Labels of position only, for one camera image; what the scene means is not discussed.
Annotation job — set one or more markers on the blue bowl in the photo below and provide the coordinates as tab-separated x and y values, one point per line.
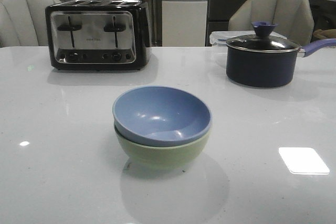
161	116

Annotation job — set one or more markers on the green bowl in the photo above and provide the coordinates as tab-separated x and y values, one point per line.
163	158

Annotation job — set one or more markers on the clear plastic food container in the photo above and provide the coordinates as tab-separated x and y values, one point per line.
218	38

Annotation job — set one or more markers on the black chrome toaster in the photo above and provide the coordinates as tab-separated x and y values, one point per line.
99	34

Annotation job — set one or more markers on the dark blue saucepan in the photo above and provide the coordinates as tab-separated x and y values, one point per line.
268	70

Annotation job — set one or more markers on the white refrigerator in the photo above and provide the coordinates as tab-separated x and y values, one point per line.
184	23

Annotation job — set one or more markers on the glass pot lid blue knob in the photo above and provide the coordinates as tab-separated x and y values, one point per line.
262	40

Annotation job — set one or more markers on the beige upholstered chair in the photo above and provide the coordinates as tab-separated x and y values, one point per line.
293	17

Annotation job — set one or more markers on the light grey chair left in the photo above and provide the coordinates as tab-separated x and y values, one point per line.
23	22

